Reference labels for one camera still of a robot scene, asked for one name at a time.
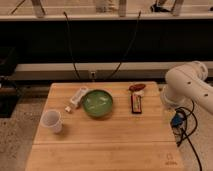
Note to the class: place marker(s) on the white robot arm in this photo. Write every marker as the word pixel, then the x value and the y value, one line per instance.
pixel 187 81

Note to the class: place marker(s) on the green bowl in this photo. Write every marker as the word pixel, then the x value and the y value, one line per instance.
pixel 97 103

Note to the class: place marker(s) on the red oval object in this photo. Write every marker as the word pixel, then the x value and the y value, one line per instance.
pixel 137 87

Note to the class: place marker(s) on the small white cube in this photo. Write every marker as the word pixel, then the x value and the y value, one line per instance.
pixel 68 109

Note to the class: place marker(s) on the white plastic cup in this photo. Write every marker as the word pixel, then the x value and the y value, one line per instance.
pixel 51 119

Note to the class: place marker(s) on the blue connector box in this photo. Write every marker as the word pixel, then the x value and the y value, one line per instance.
pixel 177 120

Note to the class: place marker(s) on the black crate at left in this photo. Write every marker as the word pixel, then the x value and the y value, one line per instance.
pixel 8 89

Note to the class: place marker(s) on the wall power outlet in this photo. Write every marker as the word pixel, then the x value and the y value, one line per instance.
pixel 92 75

